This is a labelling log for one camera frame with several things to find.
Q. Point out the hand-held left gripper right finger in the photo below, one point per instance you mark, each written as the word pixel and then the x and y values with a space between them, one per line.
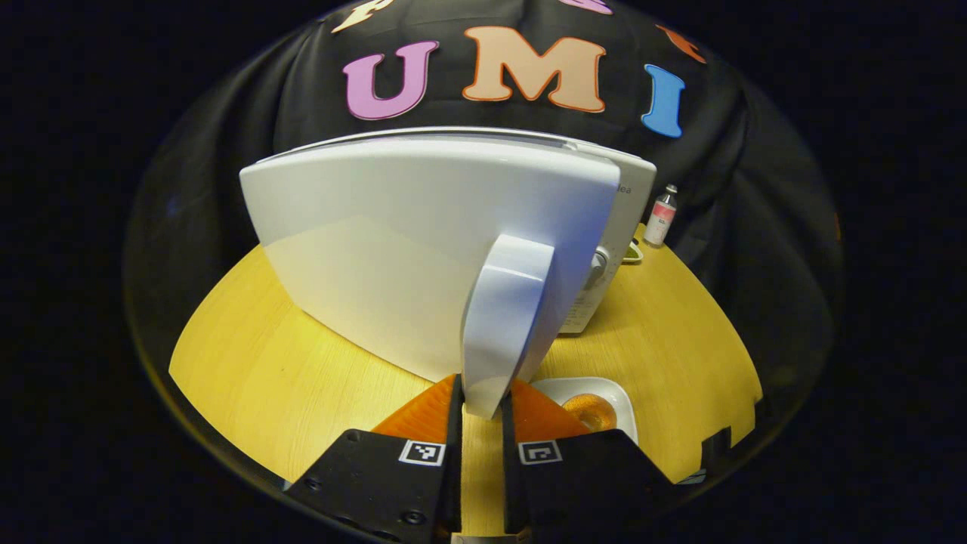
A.
pixel 510 483

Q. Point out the white microwave oven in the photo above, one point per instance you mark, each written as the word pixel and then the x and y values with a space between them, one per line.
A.
pixel 378 227

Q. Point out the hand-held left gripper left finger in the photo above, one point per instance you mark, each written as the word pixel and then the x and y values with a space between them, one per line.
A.
pixel 455 483

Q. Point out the small clear bottle pink label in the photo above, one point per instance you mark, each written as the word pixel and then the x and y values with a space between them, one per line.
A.
pixel 660 223

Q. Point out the white divided dish with grains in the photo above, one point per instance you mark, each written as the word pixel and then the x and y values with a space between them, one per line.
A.
pixel 633 257

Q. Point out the white rectangular plate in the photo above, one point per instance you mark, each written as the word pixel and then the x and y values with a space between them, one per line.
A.
pixel 551 389

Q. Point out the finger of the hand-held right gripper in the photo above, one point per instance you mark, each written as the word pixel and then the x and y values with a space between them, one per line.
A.
pixel 716 453

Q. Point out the round orange doughnut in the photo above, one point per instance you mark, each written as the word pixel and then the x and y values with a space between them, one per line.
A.
pixel 597 419

